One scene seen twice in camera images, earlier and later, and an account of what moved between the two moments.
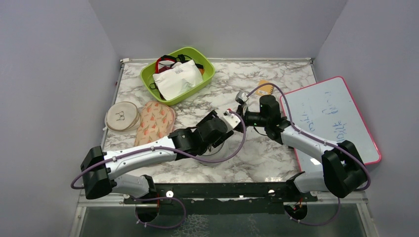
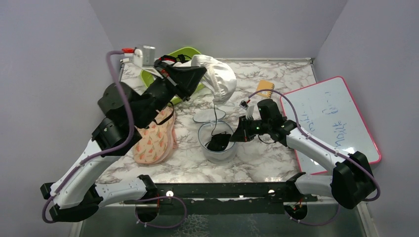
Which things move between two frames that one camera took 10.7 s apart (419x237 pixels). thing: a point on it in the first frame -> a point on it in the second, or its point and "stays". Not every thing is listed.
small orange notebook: x=266 y=90 stays
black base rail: x=223 y=198 stays
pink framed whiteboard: x=329 y=110 stays
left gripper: x=225 y=135 -> x=186 y=78
